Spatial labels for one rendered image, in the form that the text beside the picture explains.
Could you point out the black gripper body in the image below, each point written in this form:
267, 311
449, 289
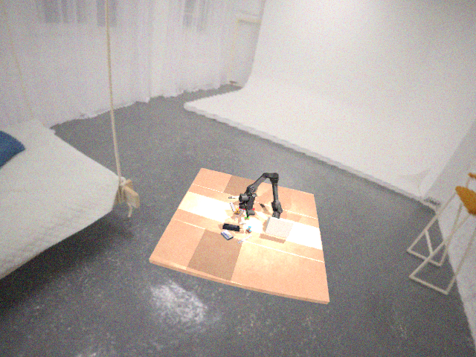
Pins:
250, 212

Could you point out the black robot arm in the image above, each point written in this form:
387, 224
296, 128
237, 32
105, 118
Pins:
249, 195

